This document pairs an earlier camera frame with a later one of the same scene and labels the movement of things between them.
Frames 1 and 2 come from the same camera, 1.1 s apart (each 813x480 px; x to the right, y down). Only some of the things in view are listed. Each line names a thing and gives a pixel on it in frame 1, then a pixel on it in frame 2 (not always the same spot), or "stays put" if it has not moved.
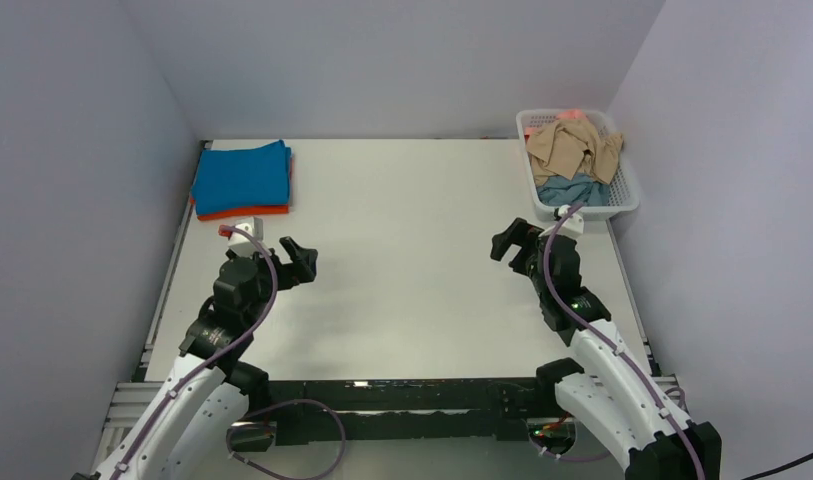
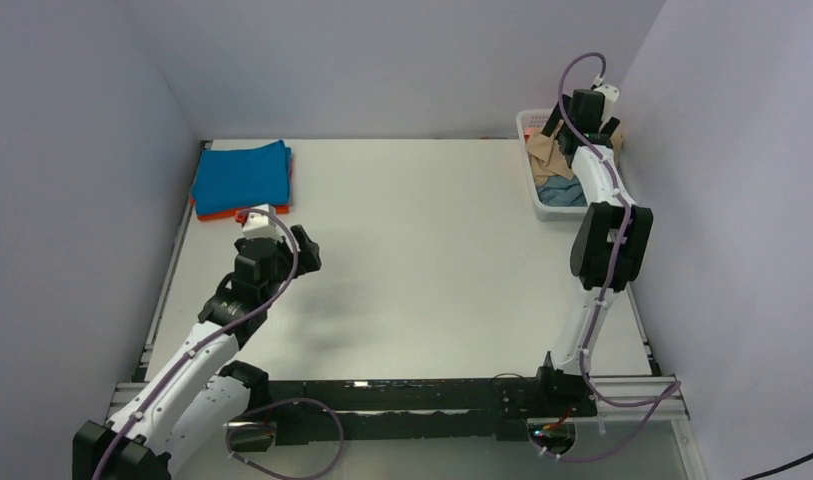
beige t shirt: [574, 147] stays put
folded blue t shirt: [228, 179] stays put
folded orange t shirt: [254, 210] stays put
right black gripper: [519, 233] -> [553, 120]
